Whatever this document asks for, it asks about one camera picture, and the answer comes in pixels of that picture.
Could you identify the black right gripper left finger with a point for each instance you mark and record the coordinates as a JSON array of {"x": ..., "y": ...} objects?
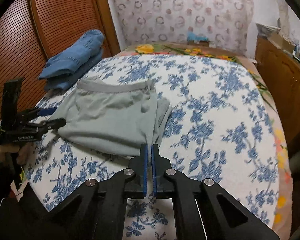
[{"x": 96, "y": 209}]

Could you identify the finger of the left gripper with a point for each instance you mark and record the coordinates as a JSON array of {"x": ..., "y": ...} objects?
[
  {"x": 43, "y": 111},
  {"x": 51, "y": 124}
]

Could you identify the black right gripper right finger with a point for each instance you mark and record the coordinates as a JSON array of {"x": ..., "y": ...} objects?
[{"x": 203, "y": 209}]

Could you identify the grey pants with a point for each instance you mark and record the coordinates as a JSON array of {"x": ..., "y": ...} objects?
[{"x": 113, "y": 119}]

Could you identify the person's left hand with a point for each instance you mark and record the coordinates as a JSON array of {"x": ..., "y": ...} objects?
[{"x": 21, "y": 151}]

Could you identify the blue denim jeans stack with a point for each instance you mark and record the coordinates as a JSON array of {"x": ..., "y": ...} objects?
[{"x": 66, "y": 68}]

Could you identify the colourful flower blanket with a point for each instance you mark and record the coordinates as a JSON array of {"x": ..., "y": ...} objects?
[{"x": 265, "y": 104}]

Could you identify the blue floral white bedsheet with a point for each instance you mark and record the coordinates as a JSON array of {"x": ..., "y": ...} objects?
[{"x": 58, "y": 167}]

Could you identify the brown louvered wardrobe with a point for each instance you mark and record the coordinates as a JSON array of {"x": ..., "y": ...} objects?
[{"x": 32, "y": 31}]

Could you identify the patterned lace curtain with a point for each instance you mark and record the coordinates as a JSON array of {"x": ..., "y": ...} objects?
[{"x": 224, "y": 22}]

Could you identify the wooden sideboard cabinet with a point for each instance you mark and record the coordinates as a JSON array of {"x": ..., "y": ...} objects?
[{"x": 282, "y": 77}]

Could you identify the cardboard box with blue bag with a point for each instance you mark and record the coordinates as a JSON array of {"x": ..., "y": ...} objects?
[{"x": 199, "y": 39}]

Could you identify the cardboard box on sideboard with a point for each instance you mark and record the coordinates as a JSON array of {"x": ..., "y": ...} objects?
[{"x": 281, "y": 43}]

